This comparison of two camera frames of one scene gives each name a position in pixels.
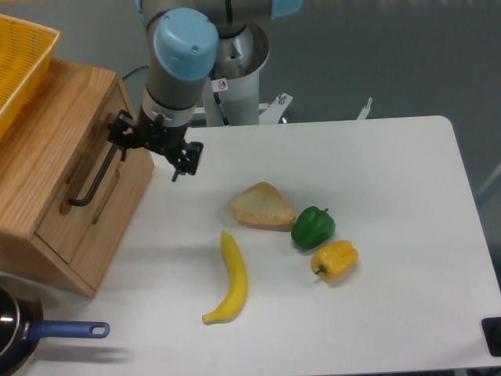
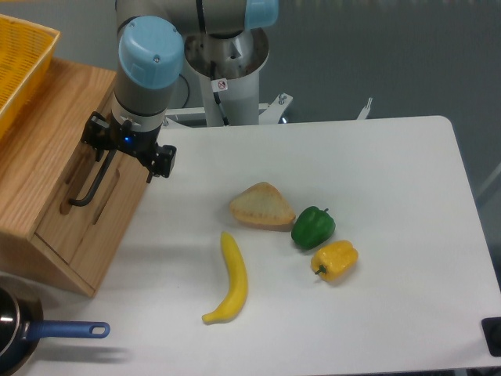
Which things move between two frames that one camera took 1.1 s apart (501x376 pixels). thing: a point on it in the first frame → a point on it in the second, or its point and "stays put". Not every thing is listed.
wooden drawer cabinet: (67, 199) stays put
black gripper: (156, 138) → (102, 134)
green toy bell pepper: (311, 228) stays put
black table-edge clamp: (491, 330) stays put
